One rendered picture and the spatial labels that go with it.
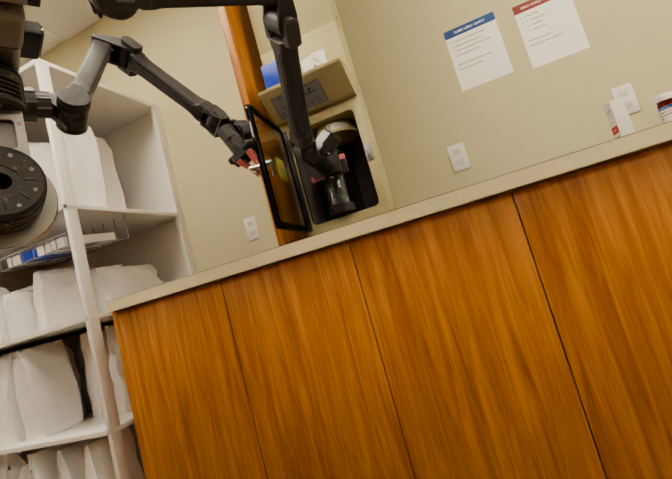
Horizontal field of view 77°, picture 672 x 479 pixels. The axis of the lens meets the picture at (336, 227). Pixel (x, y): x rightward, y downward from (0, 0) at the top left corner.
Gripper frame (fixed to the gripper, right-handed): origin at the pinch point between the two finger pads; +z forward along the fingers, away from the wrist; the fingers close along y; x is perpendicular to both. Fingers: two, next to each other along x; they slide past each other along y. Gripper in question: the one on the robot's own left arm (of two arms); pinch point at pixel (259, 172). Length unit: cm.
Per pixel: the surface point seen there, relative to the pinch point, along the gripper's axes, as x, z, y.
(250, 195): -69, -26, 26
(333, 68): -9.3, -13.0, -40.3
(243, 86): -13.5, -35.1, -12.9
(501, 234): 10, 63, -41
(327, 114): -20.2, -7.4, -28.8
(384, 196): -19.6, 29.4, -24.5
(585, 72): -54, 39, -113
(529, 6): -55, 4, -118
